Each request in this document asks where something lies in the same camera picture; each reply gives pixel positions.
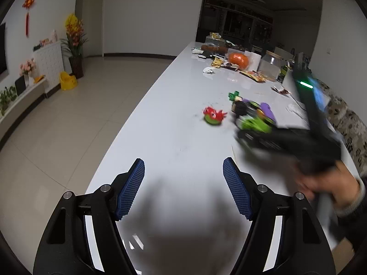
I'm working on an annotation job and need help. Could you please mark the person's right hand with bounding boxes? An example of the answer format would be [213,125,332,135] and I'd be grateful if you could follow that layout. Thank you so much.
[295,160,361,210]

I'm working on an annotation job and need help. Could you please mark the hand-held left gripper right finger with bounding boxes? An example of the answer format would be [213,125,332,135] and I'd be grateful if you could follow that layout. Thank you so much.
[223,157,336,275]

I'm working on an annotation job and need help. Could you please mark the dark display cabinet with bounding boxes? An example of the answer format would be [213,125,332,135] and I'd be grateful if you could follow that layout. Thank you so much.
[202,0,273,50]

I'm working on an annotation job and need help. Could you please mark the dark brown bag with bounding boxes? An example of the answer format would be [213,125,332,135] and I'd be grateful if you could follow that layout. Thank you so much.
[201,44,228,53]

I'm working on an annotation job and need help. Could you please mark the white door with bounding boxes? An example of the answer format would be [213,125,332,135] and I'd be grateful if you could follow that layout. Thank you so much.
[83,0,105,58]

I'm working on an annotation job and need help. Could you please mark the white television console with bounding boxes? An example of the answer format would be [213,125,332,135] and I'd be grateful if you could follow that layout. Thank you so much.
[0,77,48,149]

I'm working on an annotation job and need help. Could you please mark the green trailing plant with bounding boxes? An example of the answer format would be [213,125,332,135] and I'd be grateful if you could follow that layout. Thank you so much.
[0,86,18,116]

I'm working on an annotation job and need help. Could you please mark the red green small toy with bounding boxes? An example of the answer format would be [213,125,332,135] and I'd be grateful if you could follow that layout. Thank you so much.
[203,107,228,126]

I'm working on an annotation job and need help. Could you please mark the orange round object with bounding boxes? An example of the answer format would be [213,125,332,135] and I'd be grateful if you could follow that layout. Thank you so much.
[228,52,249,68]

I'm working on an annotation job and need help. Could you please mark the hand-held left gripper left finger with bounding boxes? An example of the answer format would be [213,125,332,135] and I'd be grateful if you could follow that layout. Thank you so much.
[33,158,145,275]

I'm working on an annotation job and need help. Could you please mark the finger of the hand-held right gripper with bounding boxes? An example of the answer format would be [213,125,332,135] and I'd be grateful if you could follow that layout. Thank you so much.
[271,124,312,135]
[236,129,291,153]

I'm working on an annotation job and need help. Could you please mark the orange snack bag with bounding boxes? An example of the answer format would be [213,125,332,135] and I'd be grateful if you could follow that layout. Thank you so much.
[239,70,268,83]

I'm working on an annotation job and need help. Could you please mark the red knot wall decoration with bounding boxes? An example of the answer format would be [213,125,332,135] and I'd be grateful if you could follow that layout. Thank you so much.
[22,0,41,38]

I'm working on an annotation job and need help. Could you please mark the person's right forearm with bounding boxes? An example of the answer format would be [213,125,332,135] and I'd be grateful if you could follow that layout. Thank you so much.
[333,178,367,237]

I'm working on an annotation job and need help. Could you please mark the white storage box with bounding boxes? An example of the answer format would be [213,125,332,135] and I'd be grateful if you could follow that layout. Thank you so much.
[289,69,306,104]

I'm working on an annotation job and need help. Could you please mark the purple toy gun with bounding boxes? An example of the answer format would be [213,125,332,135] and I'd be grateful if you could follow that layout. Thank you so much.
[259,102,278,124]

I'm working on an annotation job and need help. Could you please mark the black monster truck toy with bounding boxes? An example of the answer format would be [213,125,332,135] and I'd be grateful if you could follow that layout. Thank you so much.
[232,101,248,116]

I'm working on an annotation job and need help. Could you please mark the pink flower bouquet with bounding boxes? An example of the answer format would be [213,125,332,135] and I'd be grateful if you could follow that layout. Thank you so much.
[20,59,37,77]

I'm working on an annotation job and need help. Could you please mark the white radiator cover cabinet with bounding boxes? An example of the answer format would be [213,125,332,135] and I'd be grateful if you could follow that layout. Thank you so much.
[33,41,65,89]

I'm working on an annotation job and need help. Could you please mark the yellow flower potted plant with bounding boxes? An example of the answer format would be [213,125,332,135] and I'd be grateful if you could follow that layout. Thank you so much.
[60,14,87,79]

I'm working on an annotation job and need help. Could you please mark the green monster truck toy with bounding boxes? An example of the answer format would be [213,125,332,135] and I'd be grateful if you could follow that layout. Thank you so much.
[235,100,277,134]

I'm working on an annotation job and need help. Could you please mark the yellow potty chair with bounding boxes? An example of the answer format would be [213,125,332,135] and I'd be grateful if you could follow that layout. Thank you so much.
[59,71,78,91]

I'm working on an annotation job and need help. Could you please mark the floral sofa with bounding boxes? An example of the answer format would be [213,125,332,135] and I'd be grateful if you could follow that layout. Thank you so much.
[324,80,367,175]

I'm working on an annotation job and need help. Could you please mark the black television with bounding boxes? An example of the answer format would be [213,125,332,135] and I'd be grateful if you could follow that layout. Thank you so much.
[0,23,8,75]

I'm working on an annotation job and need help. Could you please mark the black tablet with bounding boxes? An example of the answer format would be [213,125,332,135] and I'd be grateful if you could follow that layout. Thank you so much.
[14,76,28,96]

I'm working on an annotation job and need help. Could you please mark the glass jar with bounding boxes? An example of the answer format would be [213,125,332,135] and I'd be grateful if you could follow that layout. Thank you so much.
[259,51,283,81]

